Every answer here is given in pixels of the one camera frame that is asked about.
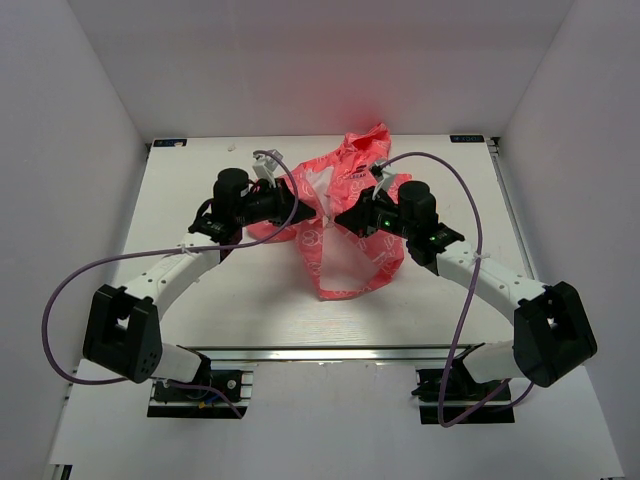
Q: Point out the blue label right corner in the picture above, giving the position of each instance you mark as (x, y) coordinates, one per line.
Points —
(467, 138)

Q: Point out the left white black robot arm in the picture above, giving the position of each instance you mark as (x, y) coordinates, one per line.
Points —
(123, 332)

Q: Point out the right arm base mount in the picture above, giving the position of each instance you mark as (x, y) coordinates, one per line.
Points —
(461, 394)

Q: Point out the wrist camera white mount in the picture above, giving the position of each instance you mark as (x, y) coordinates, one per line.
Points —
(265, 164)
(384, 178)

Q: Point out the blue label corner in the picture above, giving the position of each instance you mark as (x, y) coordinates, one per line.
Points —
(169, 143)
(467, 138)

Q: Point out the pink jacket white lining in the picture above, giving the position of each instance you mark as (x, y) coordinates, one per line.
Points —
(344, 256)

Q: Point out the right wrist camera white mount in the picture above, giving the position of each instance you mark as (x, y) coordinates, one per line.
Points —
(384, 178)

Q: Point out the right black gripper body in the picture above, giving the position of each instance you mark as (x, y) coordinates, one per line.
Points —
(382, 216)

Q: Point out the aluminium rail front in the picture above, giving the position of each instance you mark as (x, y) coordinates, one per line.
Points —
(300, 355)

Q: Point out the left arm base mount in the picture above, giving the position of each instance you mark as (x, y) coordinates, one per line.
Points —
(224, 392)

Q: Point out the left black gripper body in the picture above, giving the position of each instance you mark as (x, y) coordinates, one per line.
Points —
(267, 206)

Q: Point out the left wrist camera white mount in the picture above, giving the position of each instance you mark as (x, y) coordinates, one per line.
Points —
(265, 164)

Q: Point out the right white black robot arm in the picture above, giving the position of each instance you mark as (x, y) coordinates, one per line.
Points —
(551, 332)

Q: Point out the blue label left corner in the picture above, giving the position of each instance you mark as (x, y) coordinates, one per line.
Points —
(169, 143)

